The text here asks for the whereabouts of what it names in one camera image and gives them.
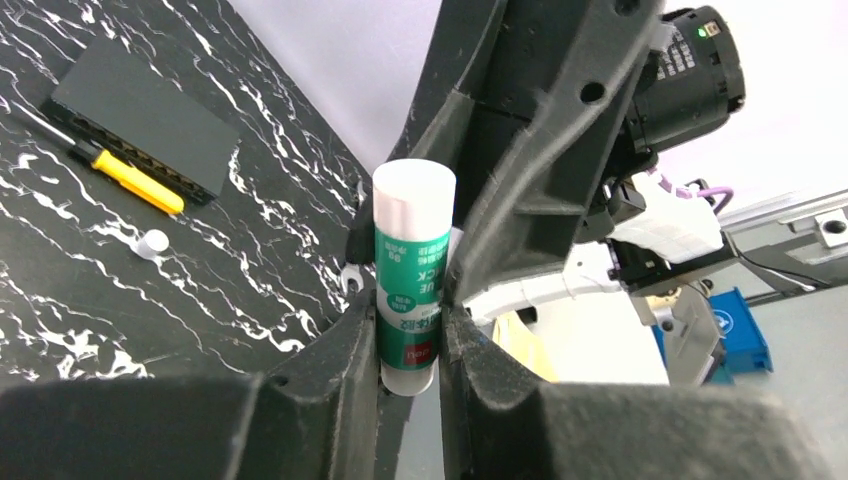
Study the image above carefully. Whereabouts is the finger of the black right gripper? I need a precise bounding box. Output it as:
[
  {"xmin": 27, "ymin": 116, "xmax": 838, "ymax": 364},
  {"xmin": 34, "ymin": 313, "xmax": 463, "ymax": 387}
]
[
  {"xmin": 445, "ymin": 1, "xmax": 665, "ymax": 304},
  {"xmin": 344, "ymin": 0, "xmax": 511, "ymax": 266}
]

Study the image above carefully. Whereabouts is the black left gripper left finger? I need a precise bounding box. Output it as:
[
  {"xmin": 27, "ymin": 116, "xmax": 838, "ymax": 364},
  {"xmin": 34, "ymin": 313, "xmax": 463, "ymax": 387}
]
[{"xmin": 1, "ymin": 291, "xmax": 378, "ymax": 479}]

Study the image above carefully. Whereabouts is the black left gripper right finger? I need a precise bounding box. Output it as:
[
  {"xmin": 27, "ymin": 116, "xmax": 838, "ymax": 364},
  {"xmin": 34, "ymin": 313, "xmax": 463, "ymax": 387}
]
[{"xmin": 440, "ymin": 307, "xmax": 829, "ymax": 479}]

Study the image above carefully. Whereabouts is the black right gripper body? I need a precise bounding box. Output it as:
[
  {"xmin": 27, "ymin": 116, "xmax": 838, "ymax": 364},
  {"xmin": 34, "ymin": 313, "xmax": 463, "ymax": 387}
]
[{"xmin": 457, "ymin": 0, "xmax": 748, "ymax": 220}]

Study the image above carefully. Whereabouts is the green white glue stick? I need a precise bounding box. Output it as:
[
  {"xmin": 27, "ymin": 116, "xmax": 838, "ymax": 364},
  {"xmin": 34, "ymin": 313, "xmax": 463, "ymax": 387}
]
[{"xmin": 372, "ymin": 159, "xmax": 456, "ymax": 397}]

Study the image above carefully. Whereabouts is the white glue stick cap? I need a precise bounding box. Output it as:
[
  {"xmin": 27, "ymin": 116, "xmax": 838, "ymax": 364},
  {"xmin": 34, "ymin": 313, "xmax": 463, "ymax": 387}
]
[{"xmin": 132, "ymin": 229, "xmax": 170, "ymax": 260}]

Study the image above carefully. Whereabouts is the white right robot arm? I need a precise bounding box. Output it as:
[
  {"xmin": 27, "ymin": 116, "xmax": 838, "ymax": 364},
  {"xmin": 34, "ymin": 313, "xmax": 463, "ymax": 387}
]
[{"xmin": 343, "ymin": 1, "xmax": 746, "ymax": 333}]

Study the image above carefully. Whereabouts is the stack of brown envelopes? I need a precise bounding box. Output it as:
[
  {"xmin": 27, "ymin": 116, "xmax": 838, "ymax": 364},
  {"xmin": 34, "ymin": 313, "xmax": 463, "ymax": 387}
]
[{"xmin": 493, "ymin": 311, "xmax": 559, "ymax": 383}]

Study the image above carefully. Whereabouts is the silver open-end wrench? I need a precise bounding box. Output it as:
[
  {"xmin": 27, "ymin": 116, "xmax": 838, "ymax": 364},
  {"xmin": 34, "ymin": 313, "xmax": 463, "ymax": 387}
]
[{"xmin": 339, "ymin": 181, "xmax": 366, "ymax": 295}]

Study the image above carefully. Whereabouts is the blue plastic bin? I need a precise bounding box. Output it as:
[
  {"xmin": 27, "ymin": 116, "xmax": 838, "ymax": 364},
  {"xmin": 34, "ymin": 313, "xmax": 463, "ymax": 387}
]
[{"xmin": 649, "ymin": 284, "xmax": 774, "ymax": 385}]

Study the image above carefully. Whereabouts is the black flat box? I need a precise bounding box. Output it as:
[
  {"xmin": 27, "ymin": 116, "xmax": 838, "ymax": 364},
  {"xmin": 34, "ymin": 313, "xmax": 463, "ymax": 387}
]
[{"xmin": 42, "ymin": 37, "xmax": 239, "ymax": 205}]

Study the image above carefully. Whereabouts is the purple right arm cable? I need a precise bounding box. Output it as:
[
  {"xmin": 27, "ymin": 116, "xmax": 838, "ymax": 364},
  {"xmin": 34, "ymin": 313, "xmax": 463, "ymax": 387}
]
[{"xmin": 645, "ymin": 165, "xmax": 735, "ymax": 217}]

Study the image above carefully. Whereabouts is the yellow handled screwdriver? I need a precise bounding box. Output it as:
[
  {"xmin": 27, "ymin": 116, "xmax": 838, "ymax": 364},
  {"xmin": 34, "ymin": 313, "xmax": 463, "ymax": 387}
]
[{"xmin": 11, "ymin": 100, "xmax": 185, "ymax": 215}]

